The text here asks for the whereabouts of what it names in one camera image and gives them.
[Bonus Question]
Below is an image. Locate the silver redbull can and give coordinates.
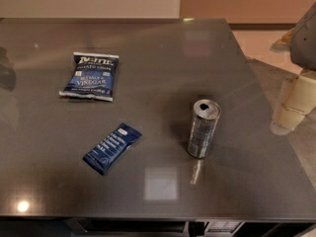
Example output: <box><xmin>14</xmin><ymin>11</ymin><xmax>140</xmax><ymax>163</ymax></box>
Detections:
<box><xmin>187</xmin><ymin>99</ymin><xmax>221</xmax><ymax>159</ymax></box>

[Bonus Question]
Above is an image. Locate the black microwave under table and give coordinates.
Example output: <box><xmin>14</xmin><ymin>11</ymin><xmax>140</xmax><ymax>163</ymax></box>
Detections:
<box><xmin>65</xmin><ymin>218</ymin><xmax>243</xmax><ymax>237</ymax></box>

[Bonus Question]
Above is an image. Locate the blue snack bar wrapper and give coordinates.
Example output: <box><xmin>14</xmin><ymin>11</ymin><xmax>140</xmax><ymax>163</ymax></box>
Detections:
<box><xmin>83</xmin><ymin>123</ymin><xmax>142</xmax><ymax>175</ymax></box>

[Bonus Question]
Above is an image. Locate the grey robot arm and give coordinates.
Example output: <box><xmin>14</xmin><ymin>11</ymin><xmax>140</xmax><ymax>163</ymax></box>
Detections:
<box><xmin>271</xmin><ymin>3</ymin><xmax>316</xmax><ymax>135</ymax></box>

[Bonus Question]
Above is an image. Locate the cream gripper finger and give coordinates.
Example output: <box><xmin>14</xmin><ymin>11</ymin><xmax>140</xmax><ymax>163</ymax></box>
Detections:
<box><xmin>270</xmin><ymin>70</ymin><xmax>316</xmax><ymax>135</ymax></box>

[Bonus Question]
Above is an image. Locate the blue kettle chips bag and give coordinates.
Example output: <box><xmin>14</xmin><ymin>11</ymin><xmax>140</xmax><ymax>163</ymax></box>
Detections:
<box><xmin>59</xmin><ymin>52</ymin><xmax>119</xmax><ymax>102</ymax></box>

